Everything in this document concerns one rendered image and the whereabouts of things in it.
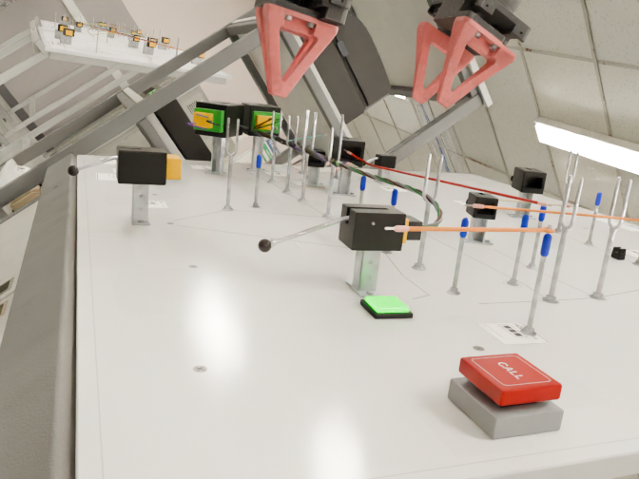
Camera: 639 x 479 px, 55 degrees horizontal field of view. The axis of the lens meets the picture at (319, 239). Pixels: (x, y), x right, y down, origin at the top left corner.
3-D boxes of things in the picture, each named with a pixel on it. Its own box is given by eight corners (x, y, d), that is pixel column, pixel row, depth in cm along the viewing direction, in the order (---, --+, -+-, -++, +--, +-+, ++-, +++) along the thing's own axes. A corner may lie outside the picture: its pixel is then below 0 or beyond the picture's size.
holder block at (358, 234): (338, 239, 66) (341, 202, 65) (385, 239, 68) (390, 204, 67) (351, 250, 62) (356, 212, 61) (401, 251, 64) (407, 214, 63)
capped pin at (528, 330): (516, 332, 59) (538, 222, 57) (525, 329, 60) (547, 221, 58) (531, 337, 58) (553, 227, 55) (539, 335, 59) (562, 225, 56)
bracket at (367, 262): (345, 282, 68) (351, 239, 67) (365, 282, 69) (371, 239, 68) (360, 297, 64) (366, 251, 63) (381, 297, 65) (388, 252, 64)
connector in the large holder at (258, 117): (277, 132, 132) (279, 112, 131) (280, 134, 129) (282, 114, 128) (250, 130, 130) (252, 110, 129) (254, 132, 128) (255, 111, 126)
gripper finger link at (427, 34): (431, 115, 68) (474, 39, 67) (464, 122, 62) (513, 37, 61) (383, 84, 66) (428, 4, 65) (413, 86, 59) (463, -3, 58)
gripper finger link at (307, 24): (299, 102, 63) (322, 9, 61) (319, 107, 57) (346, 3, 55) (234, 84, 61) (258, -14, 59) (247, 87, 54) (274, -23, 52)
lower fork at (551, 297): (562, 303, 69) (590, 178, 65) (550, 304, 68) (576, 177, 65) (550, 296, 71) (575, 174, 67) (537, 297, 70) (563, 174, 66)
